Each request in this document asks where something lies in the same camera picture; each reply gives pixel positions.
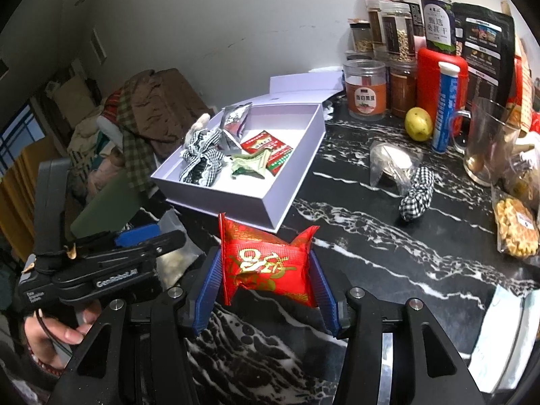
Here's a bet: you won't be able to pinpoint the checkered cloth with lace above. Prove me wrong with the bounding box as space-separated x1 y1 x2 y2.
179 113 227 187

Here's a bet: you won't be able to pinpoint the black label jar brown contents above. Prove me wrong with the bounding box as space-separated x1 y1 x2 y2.
366 0 386 52

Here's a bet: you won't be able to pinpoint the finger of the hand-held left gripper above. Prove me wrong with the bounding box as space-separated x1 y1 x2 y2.
113 223 164 248
86 231 187 295

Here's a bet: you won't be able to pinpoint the red carton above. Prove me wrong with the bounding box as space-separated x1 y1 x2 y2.
504 57 537 130

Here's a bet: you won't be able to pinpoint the yellow lemon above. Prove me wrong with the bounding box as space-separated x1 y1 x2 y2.
404 107 434 142

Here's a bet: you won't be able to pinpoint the white face mask packet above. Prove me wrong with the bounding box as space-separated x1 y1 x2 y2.
467 285 540 394

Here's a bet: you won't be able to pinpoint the person's left hand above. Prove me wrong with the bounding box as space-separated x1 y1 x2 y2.
23 307 103 367

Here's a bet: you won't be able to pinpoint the clear snack bag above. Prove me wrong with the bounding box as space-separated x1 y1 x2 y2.
502 143 540 200

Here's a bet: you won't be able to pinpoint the dark green board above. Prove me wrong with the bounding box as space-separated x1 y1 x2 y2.
70 169 145 238

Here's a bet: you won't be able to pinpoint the brown cloth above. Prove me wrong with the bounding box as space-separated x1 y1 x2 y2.
126 69 208 145

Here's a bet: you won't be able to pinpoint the green snack packet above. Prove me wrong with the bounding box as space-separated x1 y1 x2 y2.
229 150 276 181

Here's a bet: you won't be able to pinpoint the long red snack packet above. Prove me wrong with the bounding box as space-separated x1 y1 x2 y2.
240 130 295 177

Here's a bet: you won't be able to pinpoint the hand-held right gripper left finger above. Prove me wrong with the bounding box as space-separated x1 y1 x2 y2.
46 248 225 405

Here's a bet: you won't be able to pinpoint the glass mug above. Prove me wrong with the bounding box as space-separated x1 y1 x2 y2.
453 97 522 187

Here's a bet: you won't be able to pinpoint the jar of red-brown powder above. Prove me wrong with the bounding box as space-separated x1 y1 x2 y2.
388 60 419 119

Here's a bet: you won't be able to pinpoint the white cardboard box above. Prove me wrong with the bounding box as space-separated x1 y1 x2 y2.
151 102 326 234

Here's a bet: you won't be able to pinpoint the waffle cookie packet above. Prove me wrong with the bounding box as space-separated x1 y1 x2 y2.
491 186 540 259

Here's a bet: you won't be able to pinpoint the clear jar orange label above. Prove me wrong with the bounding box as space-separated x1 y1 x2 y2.
343 59 388 120

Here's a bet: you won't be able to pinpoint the crumpled clear plastic bag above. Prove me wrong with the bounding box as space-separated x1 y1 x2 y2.
159 210 204 280

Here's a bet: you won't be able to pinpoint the blue tablet tube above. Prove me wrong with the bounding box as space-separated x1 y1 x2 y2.
431 61 461 154

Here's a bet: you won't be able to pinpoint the beige pillow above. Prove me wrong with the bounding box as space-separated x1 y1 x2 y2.
52 75 96 117

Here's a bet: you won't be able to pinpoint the black white checkered cloth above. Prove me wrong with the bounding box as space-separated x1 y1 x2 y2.
398 166 436 223

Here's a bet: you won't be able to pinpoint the clear jar of nuts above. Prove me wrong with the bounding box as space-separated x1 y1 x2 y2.
348 19 375 54

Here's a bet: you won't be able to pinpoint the black stand-up pouch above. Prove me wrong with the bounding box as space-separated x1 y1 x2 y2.
453 2 517 109

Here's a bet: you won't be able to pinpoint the silver snack packet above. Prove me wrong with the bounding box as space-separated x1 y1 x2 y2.
218 102 254 155

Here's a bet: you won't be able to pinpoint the person's left forearm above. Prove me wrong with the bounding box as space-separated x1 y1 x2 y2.
0 340 68 405

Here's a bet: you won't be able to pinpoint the black label jar pale beans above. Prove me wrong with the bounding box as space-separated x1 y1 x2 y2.
379 1 416 62

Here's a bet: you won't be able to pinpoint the green plaid cloth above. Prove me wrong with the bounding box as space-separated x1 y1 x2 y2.
115 88 160 195

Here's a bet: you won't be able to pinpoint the red plastic container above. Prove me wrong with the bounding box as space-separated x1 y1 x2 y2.
416 47 470 126

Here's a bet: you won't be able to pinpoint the red gold-print snack packet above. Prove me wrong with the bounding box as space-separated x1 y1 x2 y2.
218 213 320 308

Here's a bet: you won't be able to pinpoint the yellow curtain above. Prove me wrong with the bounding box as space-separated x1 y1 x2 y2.
0 135 56 242

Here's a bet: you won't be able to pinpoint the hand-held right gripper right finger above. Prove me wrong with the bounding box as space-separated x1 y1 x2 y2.
309 250 486 405

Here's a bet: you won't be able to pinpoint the clear plastic bag round item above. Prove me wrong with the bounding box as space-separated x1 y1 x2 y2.
369 140 423 189

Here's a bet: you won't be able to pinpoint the bead bracelet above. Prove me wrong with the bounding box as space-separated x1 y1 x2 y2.
25 342 65 379

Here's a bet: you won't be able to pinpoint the white box lid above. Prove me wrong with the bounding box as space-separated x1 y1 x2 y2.
270 67 345 104

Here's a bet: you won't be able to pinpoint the black label jar dark contents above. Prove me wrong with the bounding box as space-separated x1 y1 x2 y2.
390 0 423 37

